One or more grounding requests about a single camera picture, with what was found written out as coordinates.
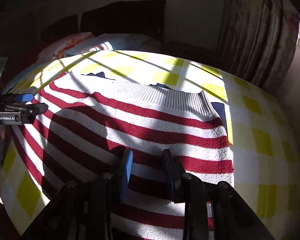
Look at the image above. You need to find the dark wooden nightstand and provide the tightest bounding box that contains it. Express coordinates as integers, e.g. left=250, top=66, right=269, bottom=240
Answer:
left=162, top=41, right=215, bottom=60

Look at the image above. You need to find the floral pink curtain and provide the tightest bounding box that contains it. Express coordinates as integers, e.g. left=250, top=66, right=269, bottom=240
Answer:
left=216, top=0, right=300, bottom=94

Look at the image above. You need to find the yellow green checked bedsheet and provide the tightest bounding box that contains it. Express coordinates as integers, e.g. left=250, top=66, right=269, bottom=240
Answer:
left=0, top=51, right=300, bottom=239

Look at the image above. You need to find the light blue floral pillow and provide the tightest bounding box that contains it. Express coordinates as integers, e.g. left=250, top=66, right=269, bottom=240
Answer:
left=64, top=34, right=154, bottom=57

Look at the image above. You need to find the orange floral pillow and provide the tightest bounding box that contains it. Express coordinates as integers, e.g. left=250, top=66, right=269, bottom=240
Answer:
left=37, top=32, right=94, bottom=63

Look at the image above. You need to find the dark wooden headboard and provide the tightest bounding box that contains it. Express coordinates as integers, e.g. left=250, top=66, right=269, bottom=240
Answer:
left=80, top=0, right=166, bottom=41
left=40, top=14, right=79, bottom=42

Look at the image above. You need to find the red white striped knit sweater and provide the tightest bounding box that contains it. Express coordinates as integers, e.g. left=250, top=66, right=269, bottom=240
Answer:
left=12, top=73, right=234, bottom=239

